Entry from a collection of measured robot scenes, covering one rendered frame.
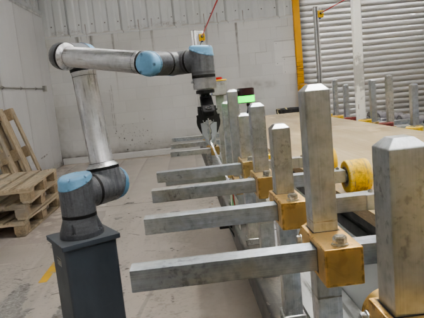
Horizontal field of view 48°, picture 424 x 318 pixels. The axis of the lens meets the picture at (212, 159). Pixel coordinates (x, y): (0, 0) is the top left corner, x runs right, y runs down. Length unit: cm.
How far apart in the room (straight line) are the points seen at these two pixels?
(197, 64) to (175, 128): 755
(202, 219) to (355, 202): 29
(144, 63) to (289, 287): 106
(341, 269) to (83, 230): 160
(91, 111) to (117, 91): 716
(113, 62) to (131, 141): 754
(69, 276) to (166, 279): 150
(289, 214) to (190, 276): 28
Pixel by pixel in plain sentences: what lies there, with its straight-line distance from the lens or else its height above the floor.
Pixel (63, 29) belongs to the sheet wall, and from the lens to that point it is 965.
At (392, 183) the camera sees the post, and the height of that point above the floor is 109.
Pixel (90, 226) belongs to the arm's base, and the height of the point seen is 65.
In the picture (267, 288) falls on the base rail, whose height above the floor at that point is 70.
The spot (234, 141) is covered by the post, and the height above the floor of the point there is 99.
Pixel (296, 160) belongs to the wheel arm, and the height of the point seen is 95.
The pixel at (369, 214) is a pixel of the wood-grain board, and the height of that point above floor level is 89.
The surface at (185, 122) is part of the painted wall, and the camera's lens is 930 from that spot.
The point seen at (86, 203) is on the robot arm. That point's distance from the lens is 210.
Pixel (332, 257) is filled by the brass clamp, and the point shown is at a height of 96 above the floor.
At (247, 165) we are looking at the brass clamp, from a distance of 133.
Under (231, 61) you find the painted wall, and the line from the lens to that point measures 935.
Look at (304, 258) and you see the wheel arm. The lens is 64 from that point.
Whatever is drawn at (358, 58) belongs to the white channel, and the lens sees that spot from 316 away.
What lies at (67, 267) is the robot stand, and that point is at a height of 51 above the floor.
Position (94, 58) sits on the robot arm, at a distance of 195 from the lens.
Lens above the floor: 118
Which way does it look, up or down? 8 degrees down
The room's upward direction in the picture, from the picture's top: 6 degrees counter-clockwise
